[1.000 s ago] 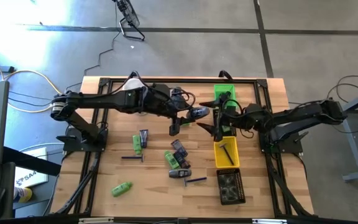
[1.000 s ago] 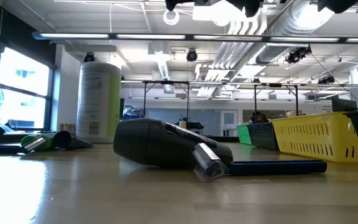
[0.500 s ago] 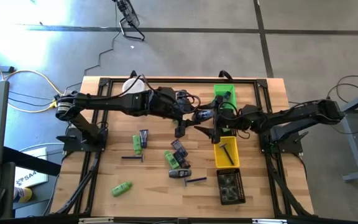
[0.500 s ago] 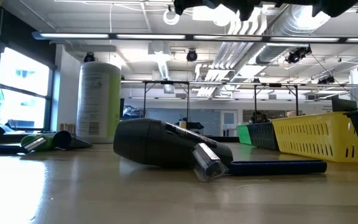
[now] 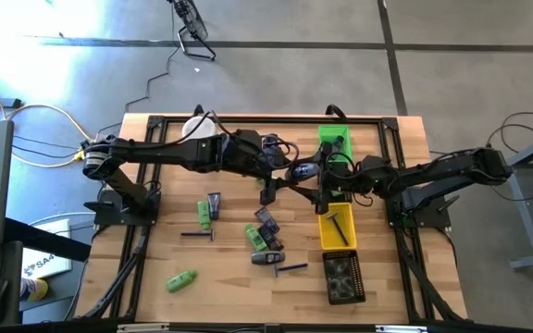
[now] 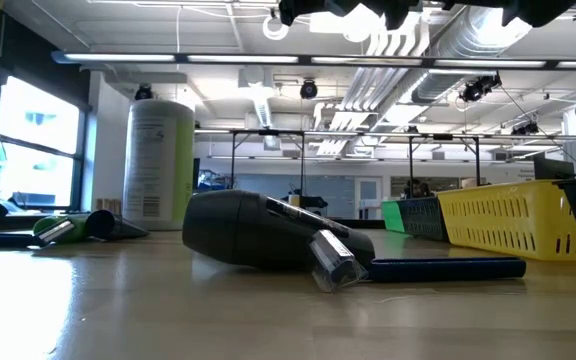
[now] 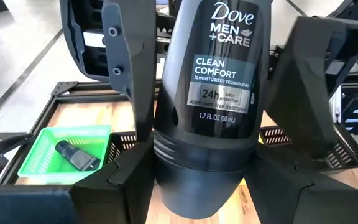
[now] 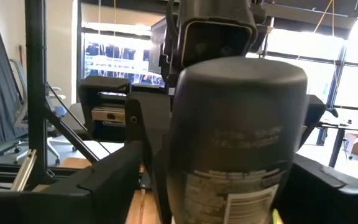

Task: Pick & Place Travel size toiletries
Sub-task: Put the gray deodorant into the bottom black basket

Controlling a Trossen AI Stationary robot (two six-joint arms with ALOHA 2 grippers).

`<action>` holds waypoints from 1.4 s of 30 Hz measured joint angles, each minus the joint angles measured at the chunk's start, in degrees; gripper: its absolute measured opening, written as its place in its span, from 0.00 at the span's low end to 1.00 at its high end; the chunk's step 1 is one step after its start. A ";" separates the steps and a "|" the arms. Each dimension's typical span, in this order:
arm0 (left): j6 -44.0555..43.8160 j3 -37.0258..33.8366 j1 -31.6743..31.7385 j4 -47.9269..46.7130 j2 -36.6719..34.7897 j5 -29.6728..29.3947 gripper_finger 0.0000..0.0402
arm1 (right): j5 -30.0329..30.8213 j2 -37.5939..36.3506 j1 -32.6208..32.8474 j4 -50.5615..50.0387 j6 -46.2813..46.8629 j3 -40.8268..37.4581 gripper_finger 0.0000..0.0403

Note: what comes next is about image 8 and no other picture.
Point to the black side table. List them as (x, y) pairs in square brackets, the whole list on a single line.
[(334, 146)]

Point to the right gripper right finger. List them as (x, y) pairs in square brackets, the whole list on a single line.
[(328, 205)]

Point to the grey deodorant stick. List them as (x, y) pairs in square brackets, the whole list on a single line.
[(235, 124)]

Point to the left wrist camera housing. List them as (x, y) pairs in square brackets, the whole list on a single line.
[(216, 40)]

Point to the silver aluminium extrusion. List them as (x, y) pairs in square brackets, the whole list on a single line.
[(23, 171)]

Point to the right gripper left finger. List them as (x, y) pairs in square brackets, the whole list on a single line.
[(73, 205)]

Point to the grey office chair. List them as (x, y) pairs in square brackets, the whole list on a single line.
[(20, 99)]

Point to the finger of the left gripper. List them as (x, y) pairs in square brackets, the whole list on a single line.
[(315, 112), (148, 118)]

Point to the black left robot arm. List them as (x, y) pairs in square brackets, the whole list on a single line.
[(169, 71)]

